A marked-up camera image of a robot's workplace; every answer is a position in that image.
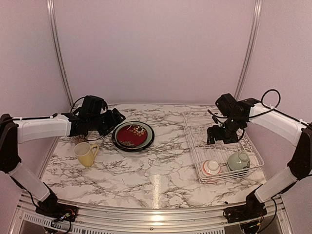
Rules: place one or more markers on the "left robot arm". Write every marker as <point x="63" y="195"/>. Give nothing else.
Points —
<point x="92" y="115"/>

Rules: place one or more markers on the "right aluminium frame post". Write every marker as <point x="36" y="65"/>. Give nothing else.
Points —
<point x="250" y="47"/>

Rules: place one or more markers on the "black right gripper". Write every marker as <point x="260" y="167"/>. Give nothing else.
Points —
<point x="218" y="136"/>

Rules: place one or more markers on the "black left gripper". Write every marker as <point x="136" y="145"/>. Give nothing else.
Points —
<point x="115" y="119"/>

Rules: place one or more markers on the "front aluminium table rail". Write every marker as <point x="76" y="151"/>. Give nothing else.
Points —
<point x="94" y="219"/>

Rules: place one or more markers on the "white red patterned bowl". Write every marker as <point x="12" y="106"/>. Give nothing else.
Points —
<point x="210" y="168"/>

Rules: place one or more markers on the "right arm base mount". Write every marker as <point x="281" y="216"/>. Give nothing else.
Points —
<point x="253" y="208"/>

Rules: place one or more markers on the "red floral plate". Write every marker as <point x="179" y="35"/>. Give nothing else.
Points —
<point x="131" y="135"/>

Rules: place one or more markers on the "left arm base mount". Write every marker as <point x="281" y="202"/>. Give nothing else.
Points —
<point x="56" y="209"/>

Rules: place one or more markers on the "left aluminium frame post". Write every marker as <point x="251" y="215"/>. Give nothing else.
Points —
<point x="57" y="49"/>

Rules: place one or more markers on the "aluminium frame post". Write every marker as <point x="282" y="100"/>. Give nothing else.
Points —
<point x="250" y="47"/>
<point x="57" y="49"/>

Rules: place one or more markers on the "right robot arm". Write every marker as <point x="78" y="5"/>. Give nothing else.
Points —
<point x="237" y="114"/>

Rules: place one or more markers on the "pale green bowl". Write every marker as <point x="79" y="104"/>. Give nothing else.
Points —
<point x="238" y="161"/>

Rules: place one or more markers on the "black striped rim plate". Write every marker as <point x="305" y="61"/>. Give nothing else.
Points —
<point x="151" y="142"/>

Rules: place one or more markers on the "yellow ceramic mug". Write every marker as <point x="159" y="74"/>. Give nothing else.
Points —
<point x="86" y="153"/>

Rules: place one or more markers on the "white wire dish rack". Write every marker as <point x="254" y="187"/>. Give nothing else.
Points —
<point x="196" y="124"/>

